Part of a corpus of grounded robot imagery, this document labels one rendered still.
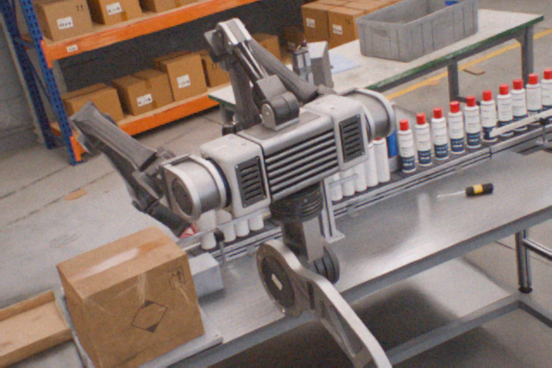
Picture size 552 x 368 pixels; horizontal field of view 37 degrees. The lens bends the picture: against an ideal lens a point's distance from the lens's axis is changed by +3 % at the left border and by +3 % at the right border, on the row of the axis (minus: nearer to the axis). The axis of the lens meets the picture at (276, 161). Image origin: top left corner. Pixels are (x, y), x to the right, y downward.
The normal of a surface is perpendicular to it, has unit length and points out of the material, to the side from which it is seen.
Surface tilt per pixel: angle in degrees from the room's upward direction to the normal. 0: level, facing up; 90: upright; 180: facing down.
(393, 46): 90
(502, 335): 0
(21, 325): 0
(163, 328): 90
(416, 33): 90
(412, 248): 0
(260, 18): 90
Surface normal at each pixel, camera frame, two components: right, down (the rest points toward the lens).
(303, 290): -0.82, 0.35
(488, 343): -0.16, -0.90
